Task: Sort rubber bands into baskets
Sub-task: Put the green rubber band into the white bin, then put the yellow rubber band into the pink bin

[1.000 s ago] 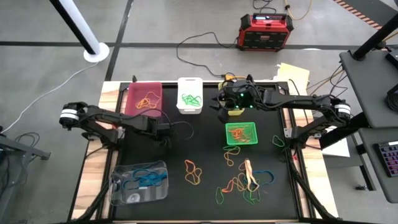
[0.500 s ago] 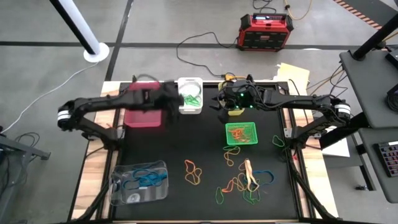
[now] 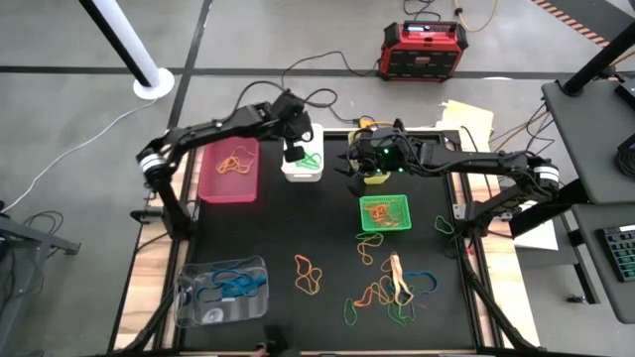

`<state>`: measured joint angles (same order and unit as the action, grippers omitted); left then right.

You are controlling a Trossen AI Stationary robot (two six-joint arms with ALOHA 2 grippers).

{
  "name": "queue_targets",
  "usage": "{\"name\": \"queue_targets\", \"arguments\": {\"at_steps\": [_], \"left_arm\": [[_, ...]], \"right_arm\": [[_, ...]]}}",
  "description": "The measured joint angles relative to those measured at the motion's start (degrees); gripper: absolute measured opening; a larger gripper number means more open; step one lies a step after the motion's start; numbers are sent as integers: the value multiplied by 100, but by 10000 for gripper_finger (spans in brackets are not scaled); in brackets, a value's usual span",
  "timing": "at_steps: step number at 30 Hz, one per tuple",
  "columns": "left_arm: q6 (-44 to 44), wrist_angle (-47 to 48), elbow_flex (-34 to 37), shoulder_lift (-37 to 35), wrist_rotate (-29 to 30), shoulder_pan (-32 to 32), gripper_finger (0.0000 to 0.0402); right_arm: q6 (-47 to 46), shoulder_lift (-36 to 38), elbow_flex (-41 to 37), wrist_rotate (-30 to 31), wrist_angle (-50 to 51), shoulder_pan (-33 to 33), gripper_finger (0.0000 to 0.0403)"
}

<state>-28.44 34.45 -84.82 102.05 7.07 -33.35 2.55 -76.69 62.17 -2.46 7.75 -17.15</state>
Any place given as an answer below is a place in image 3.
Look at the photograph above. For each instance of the pink plastic bin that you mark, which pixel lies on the pink plastic bin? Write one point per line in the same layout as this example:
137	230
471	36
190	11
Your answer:
228	188

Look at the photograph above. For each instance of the white plastic bin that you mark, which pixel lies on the white plastic bin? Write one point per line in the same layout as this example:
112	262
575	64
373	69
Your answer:
297	176

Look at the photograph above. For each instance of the wide beige rubber band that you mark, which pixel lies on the wide beige rubber band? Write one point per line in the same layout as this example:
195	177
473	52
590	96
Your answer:
402	277

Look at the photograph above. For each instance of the clear plastic bin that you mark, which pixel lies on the clear plastic bin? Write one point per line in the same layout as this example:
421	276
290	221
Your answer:
223	312

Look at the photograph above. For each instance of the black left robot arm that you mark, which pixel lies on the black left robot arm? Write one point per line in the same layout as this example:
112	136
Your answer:
213	129

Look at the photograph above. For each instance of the silver metal bracket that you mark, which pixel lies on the silver metal bracket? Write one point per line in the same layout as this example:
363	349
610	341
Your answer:
459	210

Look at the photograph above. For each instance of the green rubber band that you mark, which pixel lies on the green rubber band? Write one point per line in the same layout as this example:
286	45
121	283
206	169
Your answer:
301	162
315	158
310	166
402	317
437	223
347	315

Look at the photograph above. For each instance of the black keyboard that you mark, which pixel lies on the black keyboard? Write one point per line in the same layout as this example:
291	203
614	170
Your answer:
620	253

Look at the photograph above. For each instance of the grey metal desk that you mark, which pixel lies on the grey metal desk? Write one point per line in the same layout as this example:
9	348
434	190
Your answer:
39	238

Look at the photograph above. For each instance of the green plastic basket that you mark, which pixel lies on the green plastic basket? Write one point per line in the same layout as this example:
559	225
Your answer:
362	213

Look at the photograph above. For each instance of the white paper sheet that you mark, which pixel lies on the white paper sheet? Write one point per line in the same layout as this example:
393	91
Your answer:
538	238

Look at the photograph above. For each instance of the yellow rubber band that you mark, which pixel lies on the yellow rubber band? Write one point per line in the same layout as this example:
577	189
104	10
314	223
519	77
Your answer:
312	287
384	292
367	248

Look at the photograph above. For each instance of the blue rubber band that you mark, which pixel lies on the blue rubber band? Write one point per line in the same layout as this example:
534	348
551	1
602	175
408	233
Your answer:
431	287
203	292
248	282
233	290

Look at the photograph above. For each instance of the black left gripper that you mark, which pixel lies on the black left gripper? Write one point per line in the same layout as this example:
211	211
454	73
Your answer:
292	116

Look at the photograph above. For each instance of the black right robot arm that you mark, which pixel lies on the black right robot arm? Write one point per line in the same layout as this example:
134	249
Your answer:
476	163

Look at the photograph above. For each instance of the grey keyboard desk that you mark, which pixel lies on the grey keyboard desk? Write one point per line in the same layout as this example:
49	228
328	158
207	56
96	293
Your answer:
585	248

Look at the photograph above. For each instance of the red black power station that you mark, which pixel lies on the red black power station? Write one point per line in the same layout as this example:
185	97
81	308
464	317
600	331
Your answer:
421	54

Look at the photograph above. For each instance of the pole with white round base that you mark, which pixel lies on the pole with white round base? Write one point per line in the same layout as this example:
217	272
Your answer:
124	39

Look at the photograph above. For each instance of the yellow plastic bin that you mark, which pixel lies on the yellow plastic bin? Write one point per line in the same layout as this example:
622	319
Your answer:
379	178

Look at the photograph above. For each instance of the black table clamp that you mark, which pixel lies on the black table clamp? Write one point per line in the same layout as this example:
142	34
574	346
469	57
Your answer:
399	123

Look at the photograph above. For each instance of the black stand pole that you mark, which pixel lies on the black stand pole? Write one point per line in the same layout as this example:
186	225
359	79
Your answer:
595	59

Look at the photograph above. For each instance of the black desk device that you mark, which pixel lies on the black desk device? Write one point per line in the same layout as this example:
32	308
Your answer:
626	91

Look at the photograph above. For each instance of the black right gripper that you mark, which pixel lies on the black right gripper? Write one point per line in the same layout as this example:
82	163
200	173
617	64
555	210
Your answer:
384	151

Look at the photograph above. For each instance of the grey side desk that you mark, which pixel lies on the grey side desk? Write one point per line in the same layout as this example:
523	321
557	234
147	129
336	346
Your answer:
585	139

